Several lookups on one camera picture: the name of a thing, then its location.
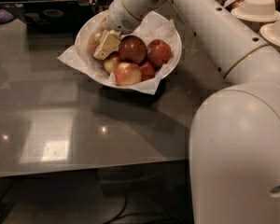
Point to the small red apple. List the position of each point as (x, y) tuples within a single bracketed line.
[(148, 70)]

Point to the white bowl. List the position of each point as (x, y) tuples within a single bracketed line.
[(138, 61)]

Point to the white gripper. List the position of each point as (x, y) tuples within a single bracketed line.
[(120, 16)]

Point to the black laptop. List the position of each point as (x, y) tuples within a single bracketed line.
[(51, 16)]

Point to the white paper liner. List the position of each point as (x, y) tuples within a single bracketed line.
[(154, 26)]

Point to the pink-yellow front apple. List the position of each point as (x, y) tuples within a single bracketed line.
[(128, 74)]

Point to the dark red apple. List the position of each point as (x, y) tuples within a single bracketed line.
[(133, 49), (94, 41)]

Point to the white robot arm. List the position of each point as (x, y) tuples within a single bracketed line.
[(234, 140)]

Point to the dark cloth item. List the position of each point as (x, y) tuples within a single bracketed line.
[(5, 16)]

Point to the yellow-red small apple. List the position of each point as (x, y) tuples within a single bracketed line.
[(111, 62)]

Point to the red apple right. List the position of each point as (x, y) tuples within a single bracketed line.
[(158, 52)]

